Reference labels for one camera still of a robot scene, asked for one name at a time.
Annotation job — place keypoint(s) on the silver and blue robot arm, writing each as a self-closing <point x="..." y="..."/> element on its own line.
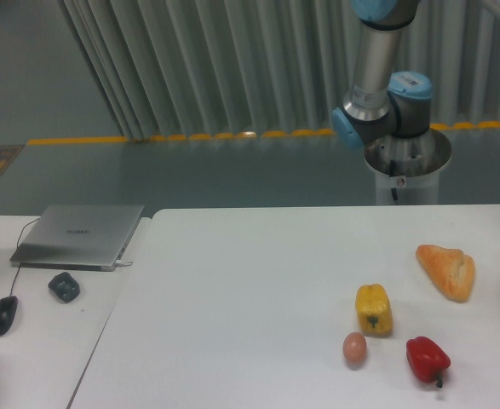
<point x="381" y="102"/>

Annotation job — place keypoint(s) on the black computer mouse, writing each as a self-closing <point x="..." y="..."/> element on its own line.
<point x="8" y="308"/>

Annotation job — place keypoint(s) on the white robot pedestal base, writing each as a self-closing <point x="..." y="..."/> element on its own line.
<point x="407" y="171"/>

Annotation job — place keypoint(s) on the white pleated curtain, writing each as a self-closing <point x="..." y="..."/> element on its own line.
<point x="191" y="68"/>

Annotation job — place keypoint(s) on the small dark grey gadget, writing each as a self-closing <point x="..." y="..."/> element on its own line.
<point x="64" y="287"/>

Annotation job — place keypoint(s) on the white usb plug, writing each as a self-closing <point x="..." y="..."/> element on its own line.
<point x="122" y="264"/>

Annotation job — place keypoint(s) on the red bell pepper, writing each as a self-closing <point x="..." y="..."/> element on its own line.
<point x="427" y="360"/>

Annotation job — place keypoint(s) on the silver closed laptop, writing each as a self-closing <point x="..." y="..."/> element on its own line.
<point x="79" y="237"/>

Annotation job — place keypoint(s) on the orange bread loaf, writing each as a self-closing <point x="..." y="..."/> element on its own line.
<point x="450" y="270"/>

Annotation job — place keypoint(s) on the yellow floor marking tape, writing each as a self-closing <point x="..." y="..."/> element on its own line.
<point x="274" y="134"/>

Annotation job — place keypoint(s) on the brown egg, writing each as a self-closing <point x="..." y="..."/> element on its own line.
<point x="354" y="348"/>

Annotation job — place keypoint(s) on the yellow bell pepper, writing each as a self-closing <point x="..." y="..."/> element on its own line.
<point x="373" y="309"/>

